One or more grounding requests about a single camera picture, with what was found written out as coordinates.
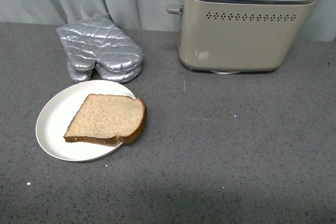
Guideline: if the brown bread slice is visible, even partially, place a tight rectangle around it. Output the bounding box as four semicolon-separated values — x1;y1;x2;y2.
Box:
64;94;147;145

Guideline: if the white round plate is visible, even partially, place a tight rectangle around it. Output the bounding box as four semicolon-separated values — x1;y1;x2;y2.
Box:
35;80;135;162

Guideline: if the beige two-slot toaster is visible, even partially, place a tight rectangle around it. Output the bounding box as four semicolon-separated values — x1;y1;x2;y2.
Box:
167;0;315;73

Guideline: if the upper silver quilted oven mitt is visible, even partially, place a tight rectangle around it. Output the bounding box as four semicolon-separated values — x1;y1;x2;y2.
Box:
56;16;144;74

